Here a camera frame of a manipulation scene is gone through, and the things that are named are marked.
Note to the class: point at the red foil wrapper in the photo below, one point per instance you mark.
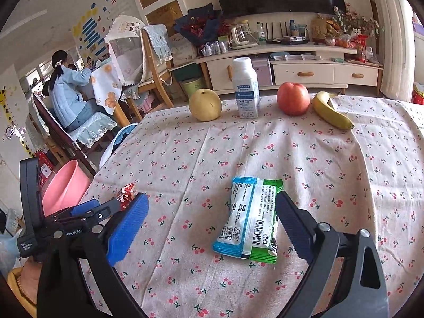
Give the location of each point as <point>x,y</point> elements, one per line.
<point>127,193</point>

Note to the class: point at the red box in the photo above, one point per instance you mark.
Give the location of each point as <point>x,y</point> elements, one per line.
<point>44,169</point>

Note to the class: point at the yellow pear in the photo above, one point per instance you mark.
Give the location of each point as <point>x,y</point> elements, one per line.
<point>205,105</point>

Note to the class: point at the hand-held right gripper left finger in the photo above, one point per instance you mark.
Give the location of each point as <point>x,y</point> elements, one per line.
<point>129,228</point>

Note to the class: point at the bag of oranges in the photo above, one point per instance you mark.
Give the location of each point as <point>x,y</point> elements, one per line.
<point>341,42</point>

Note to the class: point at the pink plastic bin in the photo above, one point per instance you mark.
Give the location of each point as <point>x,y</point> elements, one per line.
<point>66,185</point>

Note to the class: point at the light blue chair cover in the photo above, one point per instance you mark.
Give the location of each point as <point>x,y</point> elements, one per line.
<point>157,41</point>

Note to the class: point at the clear plastic bag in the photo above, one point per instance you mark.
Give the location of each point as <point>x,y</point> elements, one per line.
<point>10,251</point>

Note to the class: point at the dark wrapped flower bouquet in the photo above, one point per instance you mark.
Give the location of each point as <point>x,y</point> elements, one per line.
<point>198,26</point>

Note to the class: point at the blue white cloth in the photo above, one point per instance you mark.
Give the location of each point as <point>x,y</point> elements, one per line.
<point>119,139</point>

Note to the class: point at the red gift bag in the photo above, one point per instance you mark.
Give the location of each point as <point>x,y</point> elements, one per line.
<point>362,48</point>

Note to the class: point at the brown snack bag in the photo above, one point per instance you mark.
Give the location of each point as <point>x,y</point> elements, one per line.
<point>321,26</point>

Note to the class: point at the pack of small bottles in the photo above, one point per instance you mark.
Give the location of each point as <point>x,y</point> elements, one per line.
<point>213,48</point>

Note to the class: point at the red apple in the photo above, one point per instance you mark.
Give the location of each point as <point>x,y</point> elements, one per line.
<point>293,99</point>

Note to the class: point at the mesh food cover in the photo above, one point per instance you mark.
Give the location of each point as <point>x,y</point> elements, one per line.
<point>124,56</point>

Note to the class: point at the giraffe wall sticker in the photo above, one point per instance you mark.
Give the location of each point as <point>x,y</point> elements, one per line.
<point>5,106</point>

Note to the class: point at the white curtain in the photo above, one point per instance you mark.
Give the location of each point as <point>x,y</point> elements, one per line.
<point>394,33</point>

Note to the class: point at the cream television cabinet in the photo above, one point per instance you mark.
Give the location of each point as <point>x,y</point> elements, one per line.
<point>304,73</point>

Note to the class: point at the dining table with fruit-print cloth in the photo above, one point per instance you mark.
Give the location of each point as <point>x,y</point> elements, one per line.
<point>106,86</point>

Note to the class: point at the black flat tray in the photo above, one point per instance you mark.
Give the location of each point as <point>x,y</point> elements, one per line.
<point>288,40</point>

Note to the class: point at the dark wooden chair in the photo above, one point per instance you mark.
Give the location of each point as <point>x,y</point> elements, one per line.
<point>92,126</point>

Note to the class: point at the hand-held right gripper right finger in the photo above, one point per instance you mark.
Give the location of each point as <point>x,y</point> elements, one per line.
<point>291,225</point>

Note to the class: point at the cherry print tablecloth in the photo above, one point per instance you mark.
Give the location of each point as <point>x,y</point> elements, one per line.
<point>198,159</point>

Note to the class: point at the blue strip wall chart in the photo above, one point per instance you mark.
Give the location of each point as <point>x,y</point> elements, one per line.
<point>89,29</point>

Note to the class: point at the glass electric kettle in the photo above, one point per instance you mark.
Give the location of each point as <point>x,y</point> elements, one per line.
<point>241,36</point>

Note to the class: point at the white plastic bottle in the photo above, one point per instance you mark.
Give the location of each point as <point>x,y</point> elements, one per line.
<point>245,89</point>

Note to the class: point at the person's left forearm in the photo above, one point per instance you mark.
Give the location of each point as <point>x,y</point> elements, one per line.
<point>28,271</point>

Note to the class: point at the yellow banana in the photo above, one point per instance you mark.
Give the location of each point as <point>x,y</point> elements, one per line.
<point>331,114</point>

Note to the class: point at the green waste bin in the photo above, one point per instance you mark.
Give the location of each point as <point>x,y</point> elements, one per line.
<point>192,87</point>

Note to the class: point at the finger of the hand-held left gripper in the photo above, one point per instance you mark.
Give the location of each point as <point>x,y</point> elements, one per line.
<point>86,222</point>
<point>84,207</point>

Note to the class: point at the pink storage box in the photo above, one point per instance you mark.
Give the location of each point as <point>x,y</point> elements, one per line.
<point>263,71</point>

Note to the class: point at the light wooden chair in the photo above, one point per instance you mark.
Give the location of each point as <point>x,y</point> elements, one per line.
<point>155,82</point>

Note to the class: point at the red yellow carton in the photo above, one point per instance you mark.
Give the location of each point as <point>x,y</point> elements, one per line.
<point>419,94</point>

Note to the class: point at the dried flower bunch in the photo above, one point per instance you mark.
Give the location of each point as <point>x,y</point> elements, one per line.
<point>354,21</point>

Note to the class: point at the green label water bottle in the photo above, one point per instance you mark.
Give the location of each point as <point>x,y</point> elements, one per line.
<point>260,34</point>

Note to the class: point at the green blue wipes packet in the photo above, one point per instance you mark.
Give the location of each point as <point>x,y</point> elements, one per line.
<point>248,218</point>

